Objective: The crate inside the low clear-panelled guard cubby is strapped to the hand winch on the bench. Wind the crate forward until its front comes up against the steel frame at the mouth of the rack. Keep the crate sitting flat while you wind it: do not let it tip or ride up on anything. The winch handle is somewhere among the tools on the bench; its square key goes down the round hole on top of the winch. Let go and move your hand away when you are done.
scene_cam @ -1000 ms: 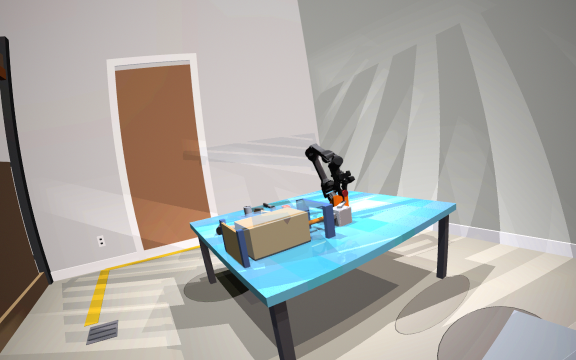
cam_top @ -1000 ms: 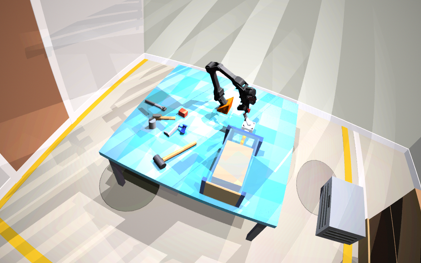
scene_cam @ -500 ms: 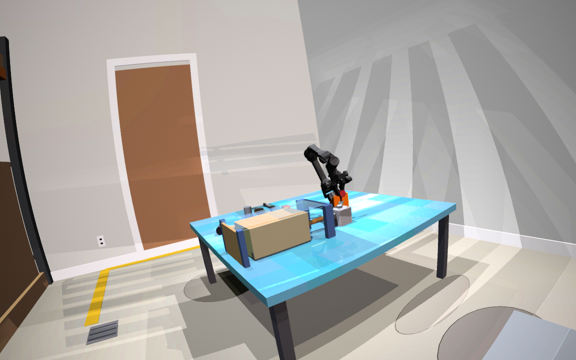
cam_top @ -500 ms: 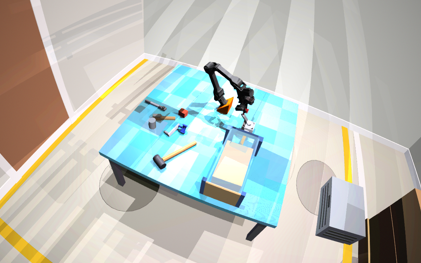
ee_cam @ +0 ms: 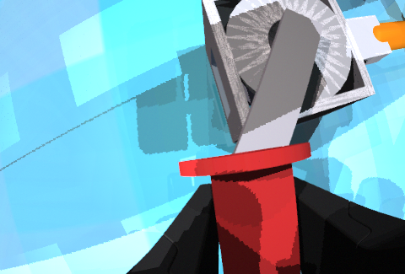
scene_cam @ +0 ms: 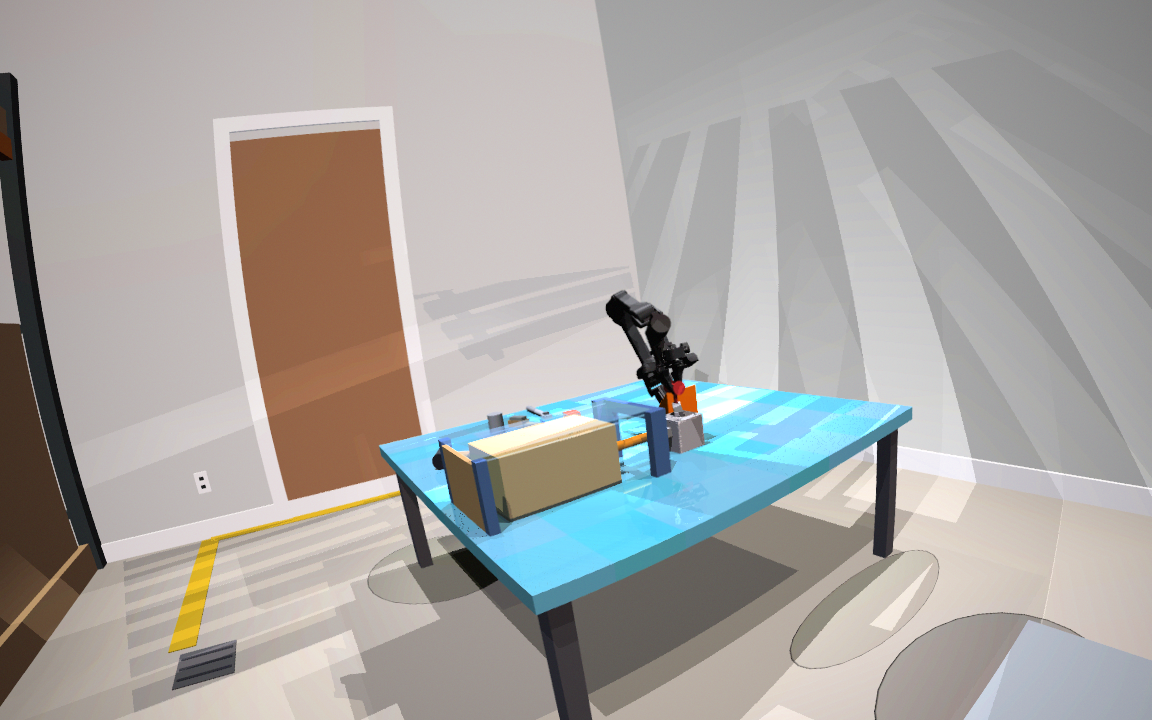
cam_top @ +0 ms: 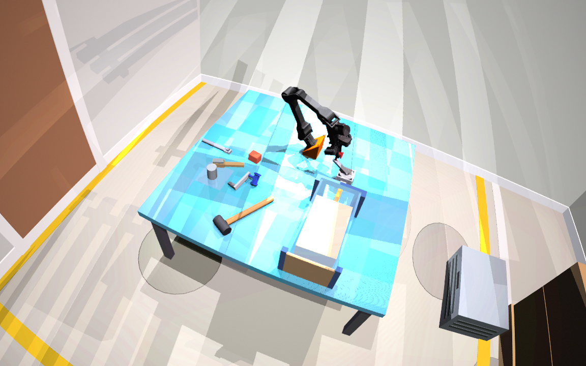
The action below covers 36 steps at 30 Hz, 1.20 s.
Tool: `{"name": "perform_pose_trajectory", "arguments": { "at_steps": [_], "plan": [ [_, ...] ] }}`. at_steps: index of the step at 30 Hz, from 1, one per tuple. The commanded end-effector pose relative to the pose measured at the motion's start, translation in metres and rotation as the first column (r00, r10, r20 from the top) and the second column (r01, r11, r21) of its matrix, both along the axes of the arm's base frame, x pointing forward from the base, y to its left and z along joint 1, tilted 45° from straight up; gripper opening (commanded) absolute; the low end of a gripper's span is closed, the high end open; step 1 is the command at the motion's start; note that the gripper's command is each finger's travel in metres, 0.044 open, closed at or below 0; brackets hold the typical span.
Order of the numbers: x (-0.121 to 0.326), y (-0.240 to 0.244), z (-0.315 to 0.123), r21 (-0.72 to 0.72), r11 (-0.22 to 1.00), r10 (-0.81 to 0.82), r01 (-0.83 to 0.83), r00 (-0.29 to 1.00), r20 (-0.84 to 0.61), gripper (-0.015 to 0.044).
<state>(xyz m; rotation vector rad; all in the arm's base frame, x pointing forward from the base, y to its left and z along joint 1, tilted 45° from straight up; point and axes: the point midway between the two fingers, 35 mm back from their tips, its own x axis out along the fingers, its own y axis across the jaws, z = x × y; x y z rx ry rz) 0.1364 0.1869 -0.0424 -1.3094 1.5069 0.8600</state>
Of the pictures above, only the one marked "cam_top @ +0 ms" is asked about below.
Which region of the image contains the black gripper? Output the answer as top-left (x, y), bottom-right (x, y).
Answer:
top-left (324, 134), bottom-right (342, 159)

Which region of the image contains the grey cylinder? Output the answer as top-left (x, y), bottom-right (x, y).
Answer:
top-left (207, 164), bottom-right (217, 180)

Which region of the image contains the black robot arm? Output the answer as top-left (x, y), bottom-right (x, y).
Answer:
top-left (281, 86), bottom-right (352, 148)

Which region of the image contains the mallet with dark grey head and wooden handle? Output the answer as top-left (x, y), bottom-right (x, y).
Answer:
top-left (213, 196), bottom-right (274, 235)

